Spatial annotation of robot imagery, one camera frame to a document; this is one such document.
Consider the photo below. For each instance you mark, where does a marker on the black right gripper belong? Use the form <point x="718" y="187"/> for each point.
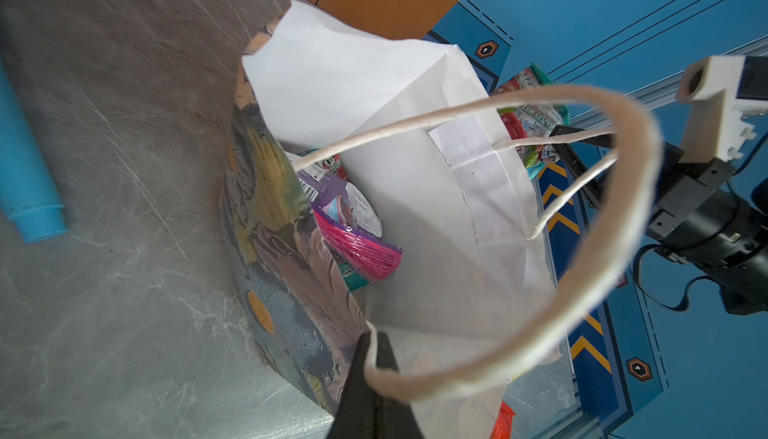
<point x="682" y="187"/>

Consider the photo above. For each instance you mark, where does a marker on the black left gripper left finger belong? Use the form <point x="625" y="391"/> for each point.
<point x="355" y="417"/>

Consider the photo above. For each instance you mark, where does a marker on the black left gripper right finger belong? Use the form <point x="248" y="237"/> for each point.
<point x="392" y="420"/>

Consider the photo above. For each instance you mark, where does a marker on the red snack packet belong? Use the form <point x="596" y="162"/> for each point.
<point x="504" y="423"/>

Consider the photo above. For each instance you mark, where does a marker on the floral paper gift bag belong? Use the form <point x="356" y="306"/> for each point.
<point x="473" y="304"/>

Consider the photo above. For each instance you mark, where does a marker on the purple Fox's berries bag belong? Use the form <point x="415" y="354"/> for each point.
<point x="371" y="258"/>

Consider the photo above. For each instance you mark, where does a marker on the purple snack bag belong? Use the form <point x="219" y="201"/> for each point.
<point x="327" y="187"/>

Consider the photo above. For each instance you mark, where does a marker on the teal Fox's candy bag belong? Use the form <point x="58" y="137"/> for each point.
<point x="532" y="120"/>

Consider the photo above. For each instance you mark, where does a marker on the teal white snack bag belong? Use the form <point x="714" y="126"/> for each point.
<point x="353" y="279"/>

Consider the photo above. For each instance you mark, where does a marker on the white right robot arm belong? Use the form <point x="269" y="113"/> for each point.
<point x="697" y="218"/>

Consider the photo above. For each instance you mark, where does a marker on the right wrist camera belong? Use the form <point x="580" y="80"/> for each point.
<point x="723" y="91"/>

